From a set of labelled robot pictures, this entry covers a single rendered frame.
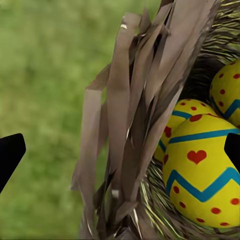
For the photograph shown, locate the easter egg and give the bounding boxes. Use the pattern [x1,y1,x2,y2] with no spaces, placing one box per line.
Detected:
[206,58,240,130]
[162,114,240,228]
[153,98,222,164]

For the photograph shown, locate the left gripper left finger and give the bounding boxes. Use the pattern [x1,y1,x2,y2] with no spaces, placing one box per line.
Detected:
[0,133,26,193]

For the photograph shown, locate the wicker basket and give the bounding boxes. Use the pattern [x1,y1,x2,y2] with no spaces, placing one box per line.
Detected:
[68,0,240,240]

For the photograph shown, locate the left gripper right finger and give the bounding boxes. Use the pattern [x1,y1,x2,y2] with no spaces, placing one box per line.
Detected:
[223,133,240,173]

